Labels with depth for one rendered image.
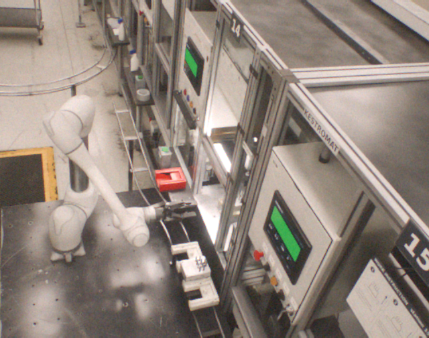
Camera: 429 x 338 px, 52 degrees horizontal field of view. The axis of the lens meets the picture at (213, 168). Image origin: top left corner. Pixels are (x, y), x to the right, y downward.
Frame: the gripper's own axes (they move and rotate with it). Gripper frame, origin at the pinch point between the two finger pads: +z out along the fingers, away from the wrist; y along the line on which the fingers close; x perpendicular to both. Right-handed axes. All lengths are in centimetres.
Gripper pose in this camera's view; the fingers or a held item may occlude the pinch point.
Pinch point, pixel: (191, 208)
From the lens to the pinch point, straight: 233.5
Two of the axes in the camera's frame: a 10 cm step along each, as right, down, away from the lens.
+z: 9.4, -1.1, 3.3
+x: -3.2, -6.6, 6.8
